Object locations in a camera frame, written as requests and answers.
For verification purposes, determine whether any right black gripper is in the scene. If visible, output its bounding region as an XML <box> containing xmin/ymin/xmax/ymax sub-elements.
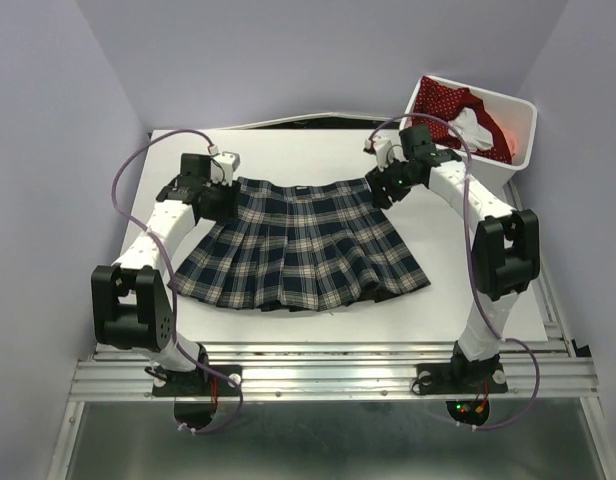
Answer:
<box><xmin>364</xmin><ymin>153</ymin><xmax>420</xmax><ymax>210</ymax></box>

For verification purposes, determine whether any navy plaid pleated skirt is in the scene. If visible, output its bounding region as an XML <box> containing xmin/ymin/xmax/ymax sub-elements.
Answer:
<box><xmin>175</xmin><ymin>177</ymin><xmax>430</xmax><ymax>311</ymax></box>

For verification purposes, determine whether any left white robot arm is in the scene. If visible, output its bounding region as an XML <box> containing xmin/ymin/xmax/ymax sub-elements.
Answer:
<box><xmin>91</xmin><ymin>151</ymin><xmax>241</xmax><ymax>394</ymax></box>

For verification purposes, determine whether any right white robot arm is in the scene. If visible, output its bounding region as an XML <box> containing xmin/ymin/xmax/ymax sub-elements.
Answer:
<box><xmin>364</xmin><ymin>124</ymin><xmax>540</xmax><ymax>390</ymax></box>

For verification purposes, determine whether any red polka dot skirt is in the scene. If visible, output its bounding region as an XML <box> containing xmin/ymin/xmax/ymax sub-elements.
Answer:
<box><xmin>413</xmin><ymin>76</ymin><xmax>512</xmax><ymax>164</ymax></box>

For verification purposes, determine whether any white garment in bin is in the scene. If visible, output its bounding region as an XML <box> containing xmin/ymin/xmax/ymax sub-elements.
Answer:
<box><xmin>448</xmin><ymin>105</ymin><xmax>494</xmax><ymax>153</ymax></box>

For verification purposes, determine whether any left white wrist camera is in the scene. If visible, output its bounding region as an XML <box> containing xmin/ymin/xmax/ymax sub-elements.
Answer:
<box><xmin>210</xmin><ymin>152</ymin><xmax>241</xmax><ymax>186</ymax></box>

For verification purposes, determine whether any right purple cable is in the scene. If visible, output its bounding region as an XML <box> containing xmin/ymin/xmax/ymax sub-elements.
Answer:
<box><xmin>361</xmin><ymin>113</ymin><xmax>542</xmax><ymax>434</ymax></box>

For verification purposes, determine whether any purple cable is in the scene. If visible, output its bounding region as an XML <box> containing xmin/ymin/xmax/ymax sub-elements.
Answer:
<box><xmin>361</xmin><ymin>113</ymin><xmax>542</xmax><ymax>434</ymax></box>
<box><xmin>110</xmin><ymin>128</ymin><xmax>245</xmax><ymax>436</ymax></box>

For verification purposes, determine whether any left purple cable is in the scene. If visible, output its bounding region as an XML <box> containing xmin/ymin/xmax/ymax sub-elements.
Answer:
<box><xmin>110</xmin><ymin>128</ymin><xmax>245</xmax><ymax>436</ymax></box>

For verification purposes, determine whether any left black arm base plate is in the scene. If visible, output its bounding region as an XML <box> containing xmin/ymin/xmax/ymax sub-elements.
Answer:
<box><xmin>144</xmin><ymin>350</ymin><xmax>243</xmax><ymax>436</ymax></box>

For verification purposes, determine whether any aluminium rail frame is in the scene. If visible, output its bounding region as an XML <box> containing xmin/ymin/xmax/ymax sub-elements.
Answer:
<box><xmin>49</xmin><ymin>189</ymin><xmax>616</xmax><ymax>479</ymax></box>

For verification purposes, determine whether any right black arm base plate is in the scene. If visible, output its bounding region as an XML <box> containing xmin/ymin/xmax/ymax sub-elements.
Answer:
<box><xmin>410</xmin><ymin>346</ymin><xmax>508</xmax><ymax>428</ymax></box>

